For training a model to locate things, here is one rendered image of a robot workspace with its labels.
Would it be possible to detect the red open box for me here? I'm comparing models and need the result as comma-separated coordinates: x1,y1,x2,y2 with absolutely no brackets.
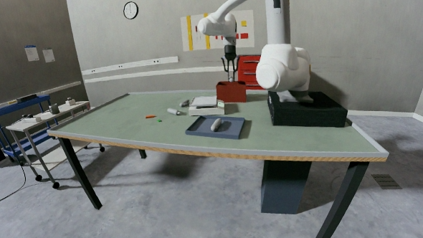
216,81,246,103

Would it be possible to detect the white digital scale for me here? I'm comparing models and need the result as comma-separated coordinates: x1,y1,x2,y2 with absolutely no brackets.
189,96,224,116

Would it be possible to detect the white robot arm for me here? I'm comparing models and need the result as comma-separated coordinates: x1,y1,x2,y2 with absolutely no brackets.
198,0,313,103

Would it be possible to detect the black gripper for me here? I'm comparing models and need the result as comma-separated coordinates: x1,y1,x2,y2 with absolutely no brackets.
221,45,240,82

